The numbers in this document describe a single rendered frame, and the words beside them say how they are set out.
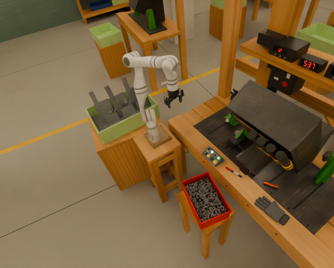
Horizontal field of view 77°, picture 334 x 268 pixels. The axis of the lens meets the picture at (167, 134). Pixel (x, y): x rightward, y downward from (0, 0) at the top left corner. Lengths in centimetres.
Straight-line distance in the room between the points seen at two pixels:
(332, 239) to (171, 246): 135
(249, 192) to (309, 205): 35
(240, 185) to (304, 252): 48
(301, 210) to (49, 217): 249
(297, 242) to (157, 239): 133
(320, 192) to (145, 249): 159
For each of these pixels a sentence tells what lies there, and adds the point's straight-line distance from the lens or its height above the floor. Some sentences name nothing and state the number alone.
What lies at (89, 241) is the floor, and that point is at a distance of 258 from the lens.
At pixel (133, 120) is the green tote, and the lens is 200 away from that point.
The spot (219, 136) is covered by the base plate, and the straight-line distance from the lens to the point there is 178.
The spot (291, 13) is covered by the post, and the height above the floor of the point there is 175.
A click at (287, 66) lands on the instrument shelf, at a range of 143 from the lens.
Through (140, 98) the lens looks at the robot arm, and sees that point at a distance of 152.
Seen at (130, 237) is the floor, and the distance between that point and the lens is 243.
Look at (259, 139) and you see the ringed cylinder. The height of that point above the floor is 152.
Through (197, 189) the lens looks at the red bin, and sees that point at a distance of 153.
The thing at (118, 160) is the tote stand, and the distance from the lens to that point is 221.
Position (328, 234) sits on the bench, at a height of 88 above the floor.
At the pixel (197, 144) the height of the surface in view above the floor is 90.
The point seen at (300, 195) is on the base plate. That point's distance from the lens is 163.
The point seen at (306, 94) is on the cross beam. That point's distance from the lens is 171.
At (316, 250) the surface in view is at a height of 90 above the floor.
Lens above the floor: 226
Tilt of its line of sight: 48 degrees down
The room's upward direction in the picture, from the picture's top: 11 degrees counter-clockwise
